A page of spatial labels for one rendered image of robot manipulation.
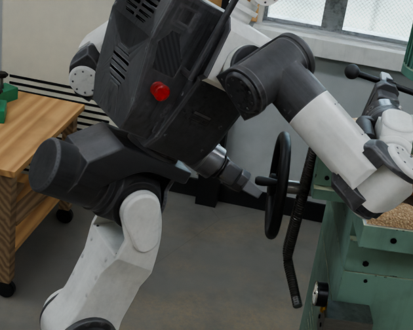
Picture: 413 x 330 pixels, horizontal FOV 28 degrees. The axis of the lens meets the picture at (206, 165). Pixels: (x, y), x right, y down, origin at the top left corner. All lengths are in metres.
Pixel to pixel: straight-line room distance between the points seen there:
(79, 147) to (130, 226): 0.19
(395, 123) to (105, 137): 0.58
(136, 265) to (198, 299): 1.37
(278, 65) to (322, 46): 1.94
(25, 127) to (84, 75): 1.15
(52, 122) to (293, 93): 1.77
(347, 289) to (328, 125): 0.75
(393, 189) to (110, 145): 0.55
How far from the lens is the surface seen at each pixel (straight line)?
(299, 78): 1.46
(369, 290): 2.12
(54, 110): 3.21
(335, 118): 1.45
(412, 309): 2.16
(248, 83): 1.42
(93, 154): 1.62
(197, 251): 3.38
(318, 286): 2.03
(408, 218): 1.93
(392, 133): 1.66
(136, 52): 1.55
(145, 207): 1.67
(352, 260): 2.06
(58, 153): 1.60
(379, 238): 1.92
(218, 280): 3.23
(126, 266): 1.75
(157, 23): 1.51
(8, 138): 2.97
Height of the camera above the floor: 1.79
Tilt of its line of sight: 26 degrees down
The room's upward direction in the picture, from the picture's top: 8 degrees clockwise
